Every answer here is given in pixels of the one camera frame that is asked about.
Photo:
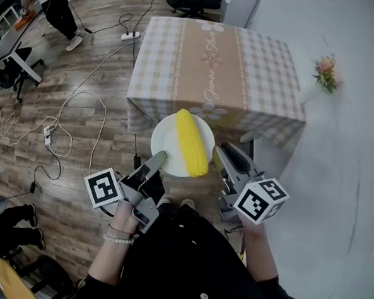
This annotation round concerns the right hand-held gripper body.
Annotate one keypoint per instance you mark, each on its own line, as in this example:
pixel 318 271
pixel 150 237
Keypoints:
pixel 261 202

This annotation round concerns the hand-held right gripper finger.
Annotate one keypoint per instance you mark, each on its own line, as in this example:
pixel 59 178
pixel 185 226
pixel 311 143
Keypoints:
pixel 223 163
pixel 238 158

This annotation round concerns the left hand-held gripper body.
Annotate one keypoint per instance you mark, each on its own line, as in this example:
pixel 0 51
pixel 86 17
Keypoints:
pixel 104 188

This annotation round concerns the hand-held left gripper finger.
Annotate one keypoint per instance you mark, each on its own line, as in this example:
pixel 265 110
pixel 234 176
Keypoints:
pixel 156 162

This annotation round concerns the white round plate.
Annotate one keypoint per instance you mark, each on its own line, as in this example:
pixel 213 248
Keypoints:
pixel 165 144

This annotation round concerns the yellow corn cob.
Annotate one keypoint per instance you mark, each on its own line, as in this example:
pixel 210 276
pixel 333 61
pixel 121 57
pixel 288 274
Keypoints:
pixel 190 142

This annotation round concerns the person's right forearm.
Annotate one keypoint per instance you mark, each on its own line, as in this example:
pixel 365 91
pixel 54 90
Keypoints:
pixel 259 254

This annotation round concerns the person's left forearm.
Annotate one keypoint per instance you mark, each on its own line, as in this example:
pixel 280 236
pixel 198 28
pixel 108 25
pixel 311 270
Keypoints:
pixel 109 261

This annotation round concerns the person's left hand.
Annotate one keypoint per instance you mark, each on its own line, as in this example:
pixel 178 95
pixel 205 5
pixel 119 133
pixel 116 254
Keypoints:
pixel 123 216

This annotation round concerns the black power adapter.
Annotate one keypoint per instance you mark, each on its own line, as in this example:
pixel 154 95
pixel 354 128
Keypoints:
pixel 32 187
pixel 137 161

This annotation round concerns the person's left shoe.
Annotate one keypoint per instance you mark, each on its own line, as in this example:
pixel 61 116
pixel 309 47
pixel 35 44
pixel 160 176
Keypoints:
pixel 165 201

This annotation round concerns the person's shoe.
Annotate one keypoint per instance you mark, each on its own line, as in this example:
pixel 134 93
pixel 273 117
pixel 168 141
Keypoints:
pixel 165 201
pixel 187 203

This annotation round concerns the person's right shoe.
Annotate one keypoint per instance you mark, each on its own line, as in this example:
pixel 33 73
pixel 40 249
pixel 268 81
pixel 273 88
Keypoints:
pixel 187 203

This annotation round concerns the white power strip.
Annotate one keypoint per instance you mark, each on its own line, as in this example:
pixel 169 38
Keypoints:
pixel 48 135
pixel 130 36

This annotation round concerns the white vase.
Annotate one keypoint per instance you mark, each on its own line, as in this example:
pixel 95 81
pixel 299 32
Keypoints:
pixel 310 94

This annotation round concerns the table with checked tablecloth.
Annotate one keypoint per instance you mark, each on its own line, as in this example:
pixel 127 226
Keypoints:
pixel 211 62

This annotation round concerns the person's black clothing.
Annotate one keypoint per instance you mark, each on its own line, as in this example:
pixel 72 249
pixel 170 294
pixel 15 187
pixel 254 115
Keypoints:
pixel 183 265

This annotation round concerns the black chair base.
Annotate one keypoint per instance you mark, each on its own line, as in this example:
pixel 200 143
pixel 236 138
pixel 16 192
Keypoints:
pixel 51 279

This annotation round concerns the pink flower bouquet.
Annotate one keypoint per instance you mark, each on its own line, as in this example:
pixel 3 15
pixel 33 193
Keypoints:
pixel 327 72

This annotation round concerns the white cabinet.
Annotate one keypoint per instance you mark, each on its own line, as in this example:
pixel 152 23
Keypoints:
pixel 243 7

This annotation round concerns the white desk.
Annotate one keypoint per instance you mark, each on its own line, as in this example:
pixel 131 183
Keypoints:
pixel 10 43

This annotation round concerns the orange box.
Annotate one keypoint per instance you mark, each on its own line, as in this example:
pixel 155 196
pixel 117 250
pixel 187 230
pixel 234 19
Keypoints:
pixel 22 20

